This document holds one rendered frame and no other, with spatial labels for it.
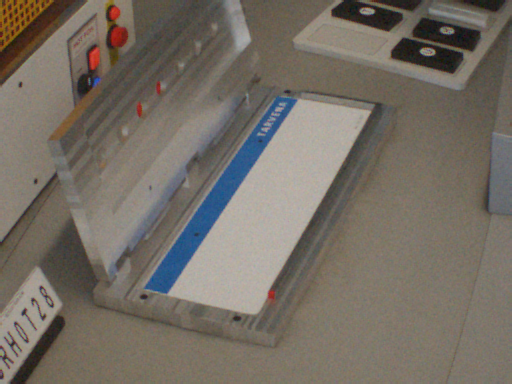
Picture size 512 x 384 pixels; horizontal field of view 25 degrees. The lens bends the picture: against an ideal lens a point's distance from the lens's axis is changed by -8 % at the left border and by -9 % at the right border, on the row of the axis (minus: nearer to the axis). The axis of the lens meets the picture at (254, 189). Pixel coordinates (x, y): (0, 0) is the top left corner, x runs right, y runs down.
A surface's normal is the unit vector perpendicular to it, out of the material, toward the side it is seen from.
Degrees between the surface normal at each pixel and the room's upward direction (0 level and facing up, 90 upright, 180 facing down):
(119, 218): 79
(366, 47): 0
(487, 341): 0
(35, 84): 90
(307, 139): 0
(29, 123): 90
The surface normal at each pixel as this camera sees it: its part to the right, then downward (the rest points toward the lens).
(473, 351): -0.06, -0.81
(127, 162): 0.90, 0.00
